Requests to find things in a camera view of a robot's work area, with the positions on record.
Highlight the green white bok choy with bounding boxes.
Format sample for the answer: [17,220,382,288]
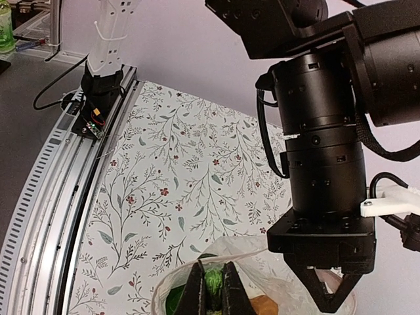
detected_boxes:
[165,259,226,314]

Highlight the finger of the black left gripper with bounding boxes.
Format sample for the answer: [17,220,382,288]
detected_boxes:
[325,274,363,312]
[285,254,331,312]

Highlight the brown potato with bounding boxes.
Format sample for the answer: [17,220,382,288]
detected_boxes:
[250,295,279,315]

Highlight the floral patterned table mat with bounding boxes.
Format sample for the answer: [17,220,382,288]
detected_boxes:
[66,81,291,314]

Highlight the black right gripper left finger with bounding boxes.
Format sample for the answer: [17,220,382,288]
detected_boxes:
[177,261,206,315]

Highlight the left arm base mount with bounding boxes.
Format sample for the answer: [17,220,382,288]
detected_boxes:
[72,66,124,139]

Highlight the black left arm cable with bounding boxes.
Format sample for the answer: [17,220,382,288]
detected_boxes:
[341,26,420,163]

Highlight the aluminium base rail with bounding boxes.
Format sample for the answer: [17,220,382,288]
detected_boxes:
[1,66,140,314]

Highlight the green bottle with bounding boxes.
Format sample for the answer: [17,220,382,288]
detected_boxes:
[1,0,15,54]

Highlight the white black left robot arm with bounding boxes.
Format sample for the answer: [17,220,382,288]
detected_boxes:
[205,1,419,313]

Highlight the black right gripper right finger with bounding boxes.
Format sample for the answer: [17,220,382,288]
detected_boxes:
[221,262,256,315]

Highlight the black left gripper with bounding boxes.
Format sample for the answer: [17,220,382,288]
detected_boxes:
[267,52,376,274]

